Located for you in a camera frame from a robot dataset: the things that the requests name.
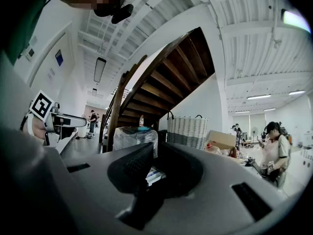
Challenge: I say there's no plastic-wrapped bulky object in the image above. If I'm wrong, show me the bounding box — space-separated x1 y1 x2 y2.
112 126 159 159

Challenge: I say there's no black head-worn camera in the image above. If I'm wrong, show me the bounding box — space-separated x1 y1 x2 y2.
94 3 134 24

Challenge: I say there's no white cylindrical bin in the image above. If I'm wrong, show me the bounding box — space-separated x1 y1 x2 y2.
78 124 88 139

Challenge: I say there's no large black hanging ceiling light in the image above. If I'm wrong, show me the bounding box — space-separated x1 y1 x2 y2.
93 57 107 84

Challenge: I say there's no person's green shirt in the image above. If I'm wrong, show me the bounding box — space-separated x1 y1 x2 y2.
4 0 58 66

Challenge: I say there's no blue wall poster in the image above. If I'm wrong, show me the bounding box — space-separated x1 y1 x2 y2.
54 49 65 67

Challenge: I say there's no white and grey woven basket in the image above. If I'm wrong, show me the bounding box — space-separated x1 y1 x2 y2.
167 111 209 151

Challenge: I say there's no white and blue detergent drawer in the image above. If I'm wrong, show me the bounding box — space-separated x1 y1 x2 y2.
146 166 167 187

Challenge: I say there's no dark wooden staircase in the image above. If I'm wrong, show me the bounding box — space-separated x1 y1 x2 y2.
101 26 216 154

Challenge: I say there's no standing fan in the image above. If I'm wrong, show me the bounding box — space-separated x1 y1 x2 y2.
250 126 260 142

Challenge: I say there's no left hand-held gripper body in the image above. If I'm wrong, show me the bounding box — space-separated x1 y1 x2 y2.
29 90 88 147

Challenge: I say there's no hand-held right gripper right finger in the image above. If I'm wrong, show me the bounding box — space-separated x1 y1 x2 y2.
158 142 204 198

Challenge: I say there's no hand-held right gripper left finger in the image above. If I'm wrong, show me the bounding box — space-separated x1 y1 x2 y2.
107 141 155 193

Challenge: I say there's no open cardboard box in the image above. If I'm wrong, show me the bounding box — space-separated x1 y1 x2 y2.
204 130 238 158

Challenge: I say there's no person's left forearm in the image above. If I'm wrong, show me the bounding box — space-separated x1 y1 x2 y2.
31 118 47 139

